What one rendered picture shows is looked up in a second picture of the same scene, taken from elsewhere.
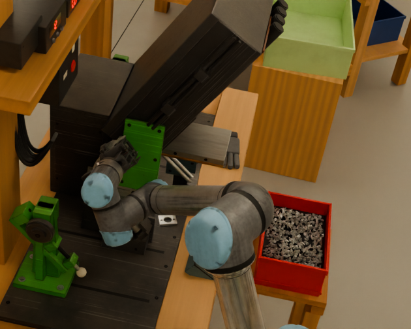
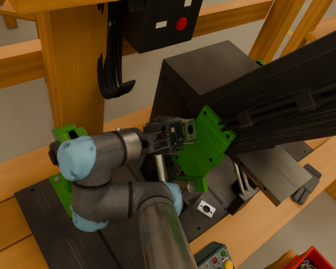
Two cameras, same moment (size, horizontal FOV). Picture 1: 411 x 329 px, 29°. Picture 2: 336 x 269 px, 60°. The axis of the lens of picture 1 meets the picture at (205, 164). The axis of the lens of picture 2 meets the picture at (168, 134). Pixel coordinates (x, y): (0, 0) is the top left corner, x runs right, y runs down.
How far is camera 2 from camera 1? 1.50 m
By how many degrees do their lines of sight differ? 27
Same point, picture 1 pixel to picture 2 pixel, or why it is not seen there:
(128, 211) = (108, 202)
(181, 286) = not seen: outside the picture
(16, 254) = not seen: hidden behind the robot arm
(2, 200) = (63, 110)
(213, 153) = (276, 188)
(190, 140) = (265, 161)
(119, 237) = (79, 221)
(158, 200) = (141, 216)
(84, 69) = (218, 51)
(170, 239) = (193, 228)
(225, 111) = (324, 151)
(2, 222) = not seen: hidden behind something
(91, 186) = (64, 149)
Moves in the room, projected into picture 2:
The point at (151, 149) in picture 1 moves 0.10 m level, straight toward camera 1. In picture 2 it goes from (212, 147) to (187, 168)
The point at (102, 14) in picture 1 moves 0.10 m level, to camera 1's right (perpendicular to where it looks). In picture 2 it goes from (276, 32) to (294, 44)
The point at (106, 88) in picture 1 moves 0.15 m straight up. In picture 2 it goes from (220, 73) to (239, 30)
